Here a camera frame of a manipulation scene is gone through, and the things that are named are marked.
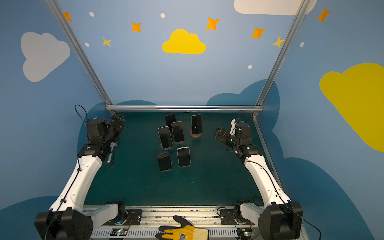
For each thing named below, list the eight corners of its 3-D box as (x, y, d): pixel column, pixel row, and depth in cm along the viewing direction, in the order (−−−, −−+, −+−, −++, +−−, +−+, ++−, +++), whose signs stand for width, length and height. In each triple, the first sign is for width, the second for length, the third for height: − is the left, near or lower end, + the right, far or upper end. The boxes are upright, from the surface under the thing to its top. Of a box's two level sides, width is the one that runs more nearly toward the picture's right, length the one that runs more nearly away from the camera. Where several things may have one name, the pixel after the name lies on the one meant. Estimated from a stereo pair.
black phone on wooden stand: (192, 137, 107) (193, 123, 96) (191, 129, 112) (191, 115, 101) (201, 136, 108) (203, 122, 96) (199, 128, 113) (200, 114, 101)
